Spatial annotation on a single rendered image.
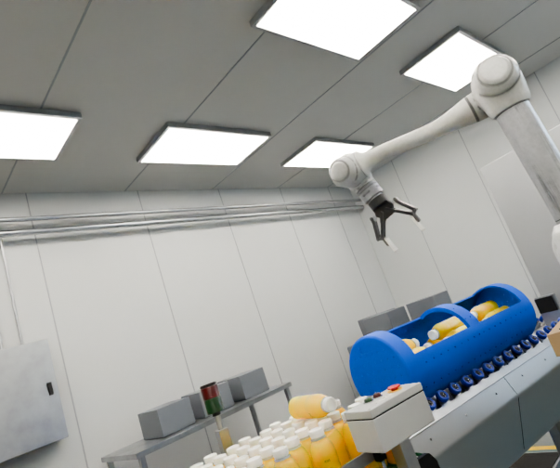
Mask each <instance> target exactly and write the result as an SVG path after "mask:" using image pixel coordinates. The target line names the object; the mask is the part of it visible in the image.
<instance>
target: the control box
mask: <svg viewBox="0 0 560 468"><path fill-rule="evenodd" d="M392 394H393V395H392ZM371 399H372V401H370V402H367V403H364V402H362V403H360V404H359V405H357V406H355V407H354V408H352V409H349V410H347V411H346V412H344V415H345V419H346V420H347V424H348V427H349V429H350V432H351V435H352V437H353V440H354V442H355V445H356V448H357V451H358V452H367V453H386V452H387V451H389V450H390V449H392V448H394V447H395V446H397V445H398V444H400V443H401V442H403V441H404V440H406V439H407V438H409V437H410V436H412V435H414V434H415V433H417V432H418V431H420V430H421V429H423V428H424V427H425V426H426V425H428V424H429V423H431V422H433V421H434V420H435V418H434V415H433V413H432V411H431V409H430V406H429V404H428V401H427V399H426V396H425V394H424V391H423V387H422V385H421V383H407V384H401V385H400V387H399V388H398V390H396V391H391V390H387V389H386V390H385V391H383V392H382V393H381V396H378V397H372V398H371Z"/></svg>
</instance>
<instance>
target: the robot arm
mask: <svg viewBox="0 0 560 468"><path fill-rule="evenodd" d="M471 89H472V93H471V94H469V95H468V96H467V97H465V98H463V99H462V100H461V101H460V102H459V103H457V104H456V105H455V106H454V107H453V108H451V109H450V110H449V111H447V112H446V113H445V114H443V115H442V116H441V117H439V118H438V119H436V120H435V121H433V122H431V123H429V124H427V125H425V126H423V127H421V128H419V129H416V130H414V131H412V132H409V133H407V134H406V135H403V136H400V137H397V138H395V139H393V140H390V141H388V142H386V143H384V144H382V145H380V146H378V147H376V148H373V149H370V150H368V151H365V152H358V151H355V152H352V153H347V154H345V155H343V156H341V157H339V158H337V159H336V160H334V161H333V162H332V164H331V166H330V169H329V175H330V177H331V179H332V182H333V183H334V184H336V185H337V186H339V187H342V188H349V189H351V190H353V191H355V192H356V193H357V194H358V196H359V197H360V198H361V200H362V201H363V202H364V203H365V204H369V206H370V208H371V209H372V210H373V211H374V213H375V216H373V217H371V218H370V220H371V222H372V225H373V229H374V233H375V237H376V240H377V241H383V242H384V243H385V244H386V246H390V247H391V248H392V250H393V251H394V252H397V251H398V248H397V247H396V245H395V244H394V243H393V242H392V241H391V240H390V239H389V238H388V237H386V236H385V222H386V219H388V218H389V217H390V215H393V214H394V213H400V214H404V215H411V217H410V218H411V219H412V220H413V222H414V223H415V224H416V225H417V226H418V228H419V229H420V230H421V231H424V230H425V228H424V227H423V225H422V224H421V223H420V221H421V219H420V217H419V216H418V215H417V214H416V212H417V210H418V208H417V207H415V206H413V205H411V204H408V203H406V202H404V201H401V200H400V199H399V198H398V197H395V198H393V200H392V201H389V200H388V199H387V197H386V196H385V195H384V194H383V193H382V192H383V189H382V188H381V187H380V186H379V184H378V183H377V181H376V180H375V179H374V178H373V176H372V174H371V169H372V168H373V167H374V166H375V165H376V164H378V163H380V162H382V161H384V160H385V159H388V158H390V157H392V156H395V155H397V154H399V153H401V152H404V151H406V150H411V149H413V148H416V147H418V146H421V145H423V144H425V143H428V142H430V141H432V140H435V139H437V138H439V137H442V136H444V135H446V134H448V133H451V132H453V131H456V130H458V129H461V128H463V127H465V126H468V125H471V124H476V123H478V122H480V121H482V120H484V119H487V118H488V117H489V118H491V119H493V120H495V121H496V120H497V121H498V123H499V125H500V126H501V129H502V131H503V132H504V134H505V135H506V137H507V138H508V140H509V142H510V143H511V145H512V147H513V149H514V151H515V153H516V155H517V156H518V158H519V160H520V162H521V163H522V164H523V166H524V168H525V169H526V171H527V174H528V175H529V177H530V179H531V181H532V182H533V184H534V186H535V188H536V189H537V191H538V192H539V194H540V196H541V198H542V200H543V201H544V203H545V205H546V206H547V208H548V210H549V212H550V213H551V215H552V217H553V219H554V221H555V223H556V226H554V227H553V234H552V236H553V237H552V246H553V252H554V255H555V257H556V258H557V260H558V262H559V264H560V152H559V150H558V148H557V147H556V146H555V144H554V143H553V140H552V139H551V137H550V135H549V134H548V132H547V130H546V129H545V127H544V125H543V124H542V122H541V120H540V118H539V116H538V115H537V113H536V112H535V111H534V109H533V107H532V106H531V104H530V102H529V101H530V95H531V94H530V91H529V88H528V86H527V81H526V79H525V77H524V75H523V73H522V71H521V70H520V69H519V65H518V63H517V62H516V60H515V59H513V58H511V57H509V56H507V55H503V54H495V55H491V56H490V57H488V58H485V59H484V60H483V61H481V62H479V63H478V64H477V66H476V67H475V69H474V71H473V73H472V77H471ZM394 203H397V204H399V205H402V206H404V207H406V208H408V209H411V210H412V211H407V210H402V209H398V208H394ZM377 217H378V218H380V223H381V234H380V230H379V227H378V223H377Z"/></svg>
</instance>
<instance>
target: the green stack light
mask: <svg viewBox="0 0 560 468"><path fill-rule="evenodd" d="M203 403H204V406H205V409H206V413H207V415H211V414H214V413H217V412H219V411H220V410H223V409H224V408H225V407H224V404H223V402H222V397H221V395H219V396H216V397H213V398H211V399H208V400H204V401H203Z"/></svg>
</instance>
